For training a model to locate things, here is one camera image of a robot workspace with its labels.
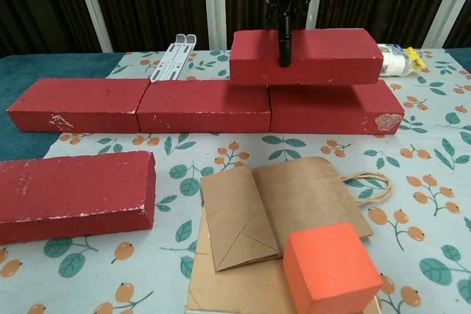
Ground orange foam cube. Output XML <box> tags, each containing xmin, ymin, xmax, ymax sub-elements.
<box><xmin>282</xmin><ymin>221</ymin><xmax>386</xmax><ymax>314</ymax></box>

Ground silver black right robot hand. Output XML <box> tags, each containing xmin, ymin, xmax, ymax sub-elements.
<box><xmin>263</xmin><ymin>0</ymin><xmax>314</xmax><ymax>68</ymax></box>

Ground floral patterned tablecloth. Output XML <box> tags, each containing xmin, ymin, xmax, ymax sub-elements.
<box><xmin>0</xmin><ymin>48</ymin><xmax>471</xmax><ymax>314</ymax></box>

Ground white partition frame post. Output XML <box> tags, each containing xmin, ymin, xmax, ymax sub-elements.
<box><xmin>71</xmin><ymin>0</ymin><xmax>113</xmax><ymax>54</ymax></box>
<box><xmin>307</xmin><ymin>0</ymin><xmax>325</xmax><ymax>31</ymax></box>
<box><xmin>428</xmin><ymin>0</ymin><xmax>471</xmax><ymax>50</ymax></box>
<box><xmin>203</xmin><ymin>0</ymin><xmax>227</xmax><ymax>50</ymax></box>

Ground pack of white bag rolls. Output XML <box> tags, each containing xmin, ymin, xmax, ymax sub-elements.
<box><xmin>377</xmin><ymin>43</ymin><xmax>428</xmax><ymax>78</ymax></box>

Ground red brick row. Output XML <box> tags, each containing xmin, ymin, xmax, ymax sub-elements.
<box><xmin>267</xmin><ymin>83</ymin><xmax>406</xmax><ymax>137</ymax></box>

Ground white folding laptop stand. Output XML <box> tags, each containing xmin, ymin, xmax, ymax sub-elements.
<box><xmin>149</xmin><ymin>33</ymin><xmax>198</xmax><ymax>82</ymax></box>

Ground brown paper bag with handle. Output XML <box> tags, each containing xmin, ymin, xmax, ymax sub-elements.
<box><xmin>200</xmin><ymin>156</ymin><xmax>393</xmax><ymax>273</ymax></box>

